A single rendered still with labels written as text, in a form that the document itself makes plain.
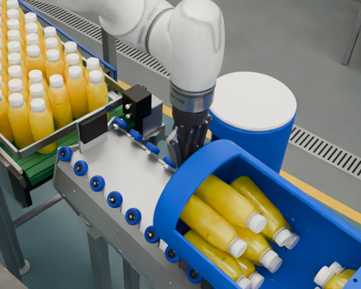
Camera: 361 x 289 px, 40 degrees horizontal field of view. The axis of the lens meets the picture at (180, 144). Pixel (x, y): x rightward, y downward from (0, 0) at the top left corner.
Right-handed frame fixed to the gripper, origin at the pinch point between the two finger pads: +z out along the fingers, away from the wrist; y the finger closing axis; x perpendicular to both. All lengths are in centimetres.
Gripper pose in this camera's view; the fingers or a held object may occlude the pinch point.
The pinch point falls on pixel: (185, 168)
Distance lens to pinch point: 114.9
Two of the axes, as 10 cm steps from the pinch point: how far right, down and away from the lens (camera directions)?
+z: -0.5, 7.1, 7.0
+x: 7.0, 5.3, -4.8
